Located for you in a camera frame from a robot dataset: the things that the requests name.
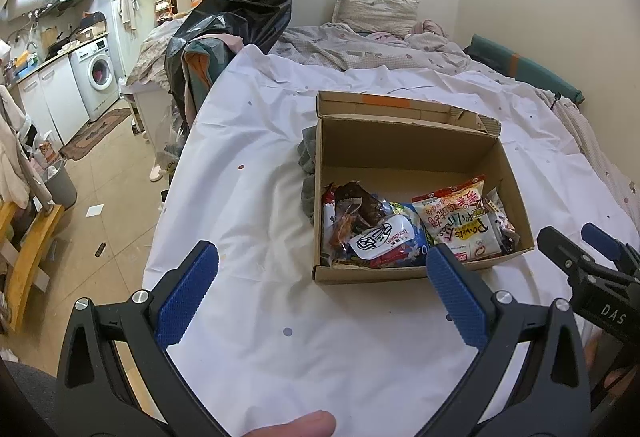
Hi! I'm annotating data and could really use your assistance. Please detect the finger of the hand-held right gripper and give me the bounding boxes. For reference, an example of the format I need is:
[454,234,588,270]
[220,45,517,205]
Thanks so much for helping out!
[581,223,640,275]
[537,226,596,288]

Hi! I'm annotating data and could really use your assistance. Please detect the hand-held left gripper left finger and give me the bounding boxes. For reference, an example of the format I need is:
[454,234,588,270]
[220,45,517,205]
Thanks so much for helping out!
[55,239,231,437]

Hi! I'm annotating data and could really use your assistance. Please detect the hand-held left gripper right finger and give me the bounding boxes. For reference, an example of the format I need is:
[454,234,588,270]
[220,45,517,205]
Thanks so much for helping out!
[417,242,593,437]

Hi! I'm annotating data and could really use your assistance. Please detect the clear packet of dark snacks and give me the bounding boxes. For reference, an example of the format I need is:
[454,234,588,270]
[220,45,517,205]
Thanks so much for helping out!
[482,187,519,254]

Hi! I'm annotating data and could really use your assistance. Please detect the white red-edged snack packet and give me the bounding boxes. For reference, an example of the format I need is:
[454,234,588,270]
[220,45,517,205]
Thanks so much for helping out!
[412,175,502,263]

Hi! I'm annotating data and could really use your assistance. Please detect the blue white snack packet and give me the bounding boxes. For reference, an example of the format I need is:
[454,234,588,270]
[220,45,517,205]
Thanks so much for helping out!
[390,202,430,268]

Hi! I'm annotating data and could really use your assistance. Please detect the flag print snack packet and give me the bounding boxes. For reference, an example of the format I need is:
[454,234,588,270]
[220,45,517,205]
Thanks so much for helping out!
[367,244,428,269]

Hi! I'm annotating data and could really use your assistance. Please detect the white black-print snack packet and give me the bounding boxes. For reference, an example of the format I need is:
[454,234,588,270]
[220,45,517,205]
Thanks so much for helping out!
[347,215,416,261]

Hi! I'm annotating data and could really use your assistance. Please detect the dark brown snack packet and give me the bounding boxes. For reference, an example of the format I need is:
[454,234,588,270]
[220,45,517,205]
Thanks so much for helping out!
[334,181,388,228]

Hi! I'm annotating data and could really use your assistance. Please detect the clear packet of red snacks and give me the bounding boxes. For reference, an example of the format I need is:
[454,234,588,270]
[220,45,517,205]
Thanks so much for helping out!
[322,202,361,259]

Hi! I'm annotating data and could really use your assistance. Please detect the red white snack packet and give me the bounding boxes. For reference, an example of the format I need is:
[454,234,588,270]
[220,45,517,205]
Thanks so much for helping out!
[321,184,337,268]

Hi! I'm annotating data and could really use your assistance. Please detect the brown cardboard box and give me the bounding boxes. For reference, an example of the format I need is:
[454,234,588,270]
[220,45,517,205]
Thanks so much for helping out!
[311,90,536,286]

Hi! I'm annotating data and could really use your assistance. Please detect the person's right hand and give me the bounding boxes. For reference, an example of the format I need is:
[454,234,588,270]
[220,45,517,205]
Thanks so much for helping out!
[584,329,636,395]

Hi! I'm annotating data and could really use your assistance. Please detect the person's left hand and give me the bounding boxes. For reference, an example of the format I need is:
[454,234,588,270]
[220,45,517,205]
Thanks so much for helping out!
[239,409,337,437]

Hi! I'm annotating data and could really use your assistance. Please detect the yellow wooden rack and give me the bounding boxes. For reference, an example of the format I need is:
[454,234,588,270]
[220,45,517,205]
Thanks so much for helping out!
[0,199,66,333]

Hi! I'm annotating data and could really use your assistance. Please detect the grey trash bin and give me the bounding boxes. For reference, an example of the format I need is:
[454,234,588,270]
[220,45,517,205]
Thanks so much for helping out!
[42,159,78,210]

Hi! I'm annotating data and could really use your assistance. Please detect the green rolled mat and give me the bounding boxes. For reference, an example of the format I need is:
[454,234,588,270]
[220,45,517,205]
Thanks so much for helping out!
[465,34,583,105]

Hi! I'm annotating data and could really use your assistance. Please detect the grey cloth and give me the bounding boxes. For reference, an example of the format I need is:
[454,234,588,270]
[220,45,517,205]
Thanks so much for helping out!
[297,126,322,221]

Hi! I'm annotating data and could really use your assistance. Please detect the brown floor rug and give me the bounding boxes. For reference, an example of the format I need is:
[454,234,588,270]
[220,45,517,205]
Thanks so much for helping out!
[60,108,132,162]

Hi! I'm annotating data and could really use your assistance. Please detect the grey clothing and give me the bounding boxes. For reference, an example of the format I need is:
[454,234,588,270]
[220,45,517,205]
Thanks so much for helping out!
[0,361,68,437]

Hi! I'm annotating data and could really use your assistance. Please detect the teal orange cloth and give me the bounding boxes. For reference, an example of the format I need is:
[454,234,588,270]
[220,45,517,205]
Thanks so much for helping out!
[182,39,236,128]

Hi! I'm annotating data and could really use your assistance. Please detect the beige hanging clothes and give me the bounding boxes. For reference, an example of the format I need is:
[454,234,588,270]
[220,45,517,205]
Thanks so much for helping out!
[0,84,38,208]

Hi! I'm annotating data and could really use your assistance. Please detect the white washing machine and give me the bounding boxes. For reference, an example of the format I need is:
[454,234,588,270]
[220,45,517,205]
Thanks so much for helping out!
[69,37,121,122]

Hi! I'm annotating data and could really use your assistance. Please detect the white base cabinet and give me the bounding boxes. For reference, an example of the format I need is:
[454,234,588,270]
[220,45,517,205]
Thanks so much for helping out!
[19,54,91,145]

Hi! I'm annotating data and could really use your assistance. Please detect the floral quilt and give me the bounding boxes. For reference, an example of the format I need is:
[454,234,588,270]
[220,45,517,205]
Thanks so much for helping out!
[270,19,476,75]

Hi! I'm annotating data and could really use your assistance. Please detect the white hanging towel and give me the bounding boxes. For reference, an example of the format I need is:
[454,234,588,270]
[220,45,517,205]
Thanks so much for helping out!
[117,0,141,38]

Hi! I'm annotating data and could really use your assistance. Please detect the patterned pillow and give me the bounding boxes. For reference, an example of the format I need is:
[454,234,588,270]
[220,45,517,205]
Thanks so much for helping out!
[331,0,421,38]

